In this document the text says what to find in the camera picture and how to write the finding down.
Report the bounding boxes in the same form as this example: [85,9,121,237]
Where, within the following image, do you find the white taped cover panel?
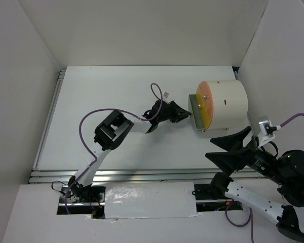
[104,182,198,219]

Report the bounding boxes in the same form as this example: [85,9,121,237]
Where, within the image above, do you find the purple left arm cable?
[65,83,164,215]

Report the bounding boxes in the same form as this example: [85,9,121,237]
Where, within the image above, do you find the orange drawer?
[196,81,214,113]

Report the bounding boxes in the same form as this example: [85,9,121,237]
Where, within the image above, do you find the yellow drawer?
[195,87,215,129]

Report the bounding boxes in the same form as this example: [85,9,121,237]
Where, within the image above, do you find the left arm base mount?
[51,181,106,219]

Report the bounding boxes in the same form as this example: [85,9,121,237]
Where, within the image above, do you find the aluminium rail frame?
[28,66,256,184]

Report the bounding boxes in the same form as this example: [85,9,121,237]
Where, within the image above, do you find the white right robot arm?
[205,127,304,242]

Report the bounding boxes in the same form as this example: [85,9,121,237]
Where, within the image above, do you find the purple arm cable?
[225,113,304,243]
[65,83,164,215]

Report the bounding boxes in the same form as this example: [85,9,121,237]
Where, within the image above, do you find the cream cylindrical drawer organizer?
[206,79,248,130]

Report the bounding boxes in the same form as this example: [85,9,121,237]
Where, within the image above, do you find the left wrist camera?
[162,92,169,103]

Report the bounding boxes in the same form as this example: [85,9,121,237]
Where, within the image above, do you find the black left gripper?
[157,100,190,123]

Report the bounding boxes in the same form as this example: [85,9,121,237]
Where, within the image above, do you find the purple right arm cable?
[225,113,304,243]

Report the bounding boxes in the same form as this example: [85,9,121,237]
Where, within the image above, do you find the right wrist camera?
[258,116,281,148]

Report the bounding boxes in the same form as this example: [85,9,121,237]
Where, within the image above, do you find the grey-green drawer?
[188,94,206,132]

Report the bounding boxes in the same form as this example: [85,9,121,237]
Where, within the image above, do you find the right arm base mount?
[192,182,234,213]

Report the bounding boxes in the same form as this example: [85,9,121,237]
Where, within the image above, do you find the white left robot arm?
[68,100,191,202]

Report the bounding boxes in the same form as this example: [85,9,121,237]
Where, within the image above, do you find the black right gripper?
[202,124,286,182]

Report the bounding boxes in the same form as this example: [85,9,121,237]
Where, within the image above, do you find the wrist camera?
[162,92,169,103]
[258,116,281,148]

